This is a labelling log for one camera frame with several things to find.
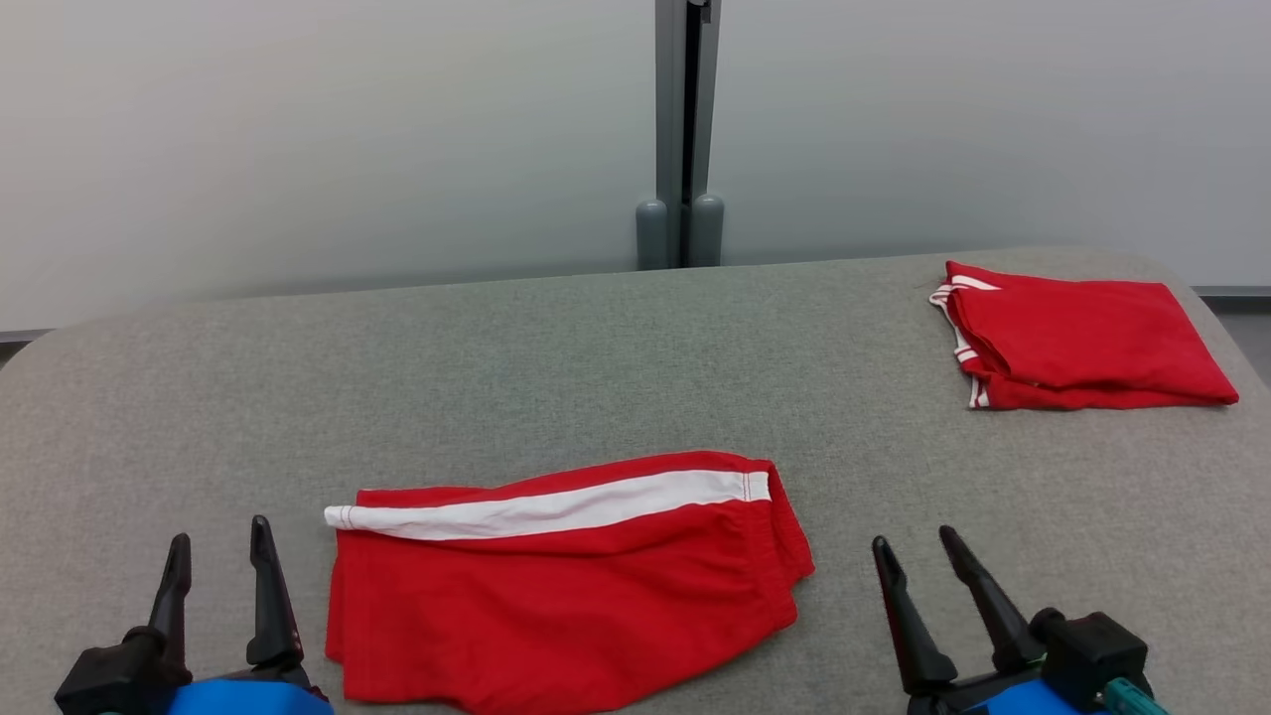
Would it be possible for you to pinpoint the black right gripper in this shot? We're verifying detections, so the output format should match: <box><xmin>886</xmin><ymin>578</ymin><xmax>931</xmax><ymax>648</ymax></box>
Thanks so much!
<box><xmin>871</xmin><ymin>524</ymin><xmax>1054</xmax><ymax>715</ymax></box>

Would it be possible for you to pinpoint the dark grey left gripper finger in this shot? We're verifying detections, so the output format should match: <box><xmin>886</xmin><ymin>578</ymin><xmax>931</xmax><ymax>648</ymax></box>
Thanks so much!
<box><xmin>244</xmin><ymin>514</ymin><xmax>305</xmax><ymax>669</ymax></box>
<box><xmin>147</xmin><ymin>533</ymin><xmax>194</xmax><ymax>646</ymax></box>

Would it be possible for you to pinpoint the red Bulls 23 jersey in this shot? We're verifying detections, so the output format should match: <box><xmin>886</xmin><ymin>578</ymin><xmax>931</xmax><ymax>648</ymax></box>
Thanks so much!
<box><xmin>928</xmin><ymin>260</ymin><xmax>1241</xmax><ymax>412</ymax></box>

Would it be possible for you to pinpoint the teal right camera connector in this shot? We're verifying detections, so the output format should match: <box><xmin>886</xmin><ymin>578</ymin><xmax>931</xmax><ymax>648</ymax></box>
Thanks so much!
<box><xmin>1102</xmin><ymin>677</ymin><xmax>1175</xmax><ymax>715</ymax></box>

